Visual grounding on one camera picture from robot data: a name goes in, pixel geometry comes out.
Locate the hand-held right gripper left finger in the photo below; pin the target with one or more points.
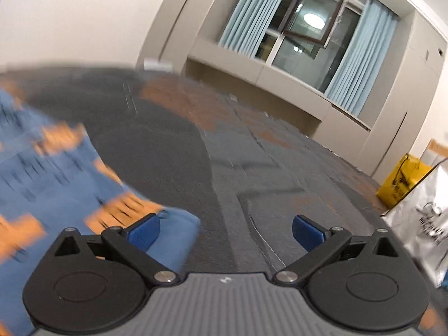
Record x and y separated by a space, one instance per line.
145 232

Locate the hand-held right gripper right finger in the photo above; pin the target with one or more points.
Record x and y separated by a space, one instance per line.
308 232

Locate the blue pants with orange cars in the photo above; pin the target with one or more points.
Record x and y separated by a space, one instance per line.
63 178

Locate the grey and orange quilted bed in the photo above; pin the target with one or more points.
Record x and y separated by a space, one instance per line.
217 154

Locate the yellow shopping bag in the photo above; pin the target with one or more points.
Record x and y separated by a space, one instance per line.
402 182

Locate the white shopping bag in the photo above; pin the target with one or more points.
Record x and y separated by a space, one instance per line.
423 217

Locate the beige window seat cabinet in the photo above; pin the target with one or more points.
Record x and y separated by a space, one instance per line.
280 84

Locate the wooden headboard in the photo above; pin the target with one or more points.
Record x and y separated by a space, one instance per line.
437 148

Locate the tall beige wardrobe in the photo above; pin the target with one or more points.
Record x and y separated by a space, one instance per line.
182 21
402 105

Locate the light blue curtain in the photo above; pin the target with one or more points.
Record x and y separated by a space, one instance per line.
362 59
253 14

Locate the open brown window sash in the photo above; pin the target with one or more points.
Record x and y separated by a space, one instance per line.
315 14

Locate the window with white frame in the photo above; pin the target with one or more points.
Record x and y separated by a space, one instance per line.
301 56

